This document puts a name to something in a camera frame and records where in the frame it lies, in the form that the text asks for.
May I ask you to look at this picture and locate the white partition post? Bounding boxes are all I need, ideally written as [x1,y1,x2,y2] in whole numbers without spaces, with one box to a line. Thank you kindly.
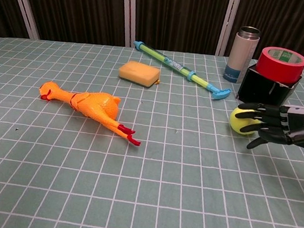
[4,0,44,40]
[117,0,140,47]
[215,0,242,58]

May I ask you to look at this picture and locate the yellow tennis ball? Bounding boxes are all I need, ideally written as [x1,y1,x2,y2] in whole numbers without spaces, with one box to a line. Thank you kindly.
[228,106,265,138]

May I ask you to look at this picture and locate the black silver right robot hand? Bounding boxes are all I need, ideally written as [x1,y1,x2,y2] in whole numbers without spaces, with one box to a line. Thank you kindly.
[231,99,304,155]

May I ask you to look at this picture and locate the black cardboard box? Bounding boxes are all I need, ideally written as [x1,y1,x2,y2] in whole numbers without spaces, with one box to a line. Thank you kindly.
[235,62,303,110]

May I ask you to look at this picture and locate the steel thermos bottle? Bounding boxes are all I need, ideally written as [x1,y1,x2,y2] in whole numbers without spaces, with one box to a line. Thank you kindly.
[222,24,261,86]

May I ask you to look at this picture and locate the red tape roll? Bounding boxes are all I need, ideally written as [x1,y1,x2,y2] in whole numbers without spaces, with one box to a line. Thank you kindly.
[254,44,304,87]

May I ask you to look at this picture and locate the green checkered tablecloth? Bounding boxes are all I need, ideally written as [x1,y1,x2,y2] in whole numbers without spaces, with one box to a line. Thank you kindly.
[0,31,304,228]

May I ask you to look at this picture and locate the green blue water squirter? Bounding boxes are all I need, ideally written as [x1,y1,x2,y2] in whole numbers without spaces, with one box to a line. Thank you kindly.
[128,40,235,102]

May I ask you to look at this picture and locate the orange rubber chicken toy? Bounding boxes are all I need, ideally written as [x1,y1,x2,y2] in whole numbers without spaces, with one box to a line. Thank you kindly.
[34,80,147,147]

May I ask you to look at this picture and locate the yellow sponge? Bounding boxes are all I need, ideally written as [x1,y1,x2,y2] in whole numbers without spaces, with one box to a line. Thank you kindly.
[116,59,163,90]

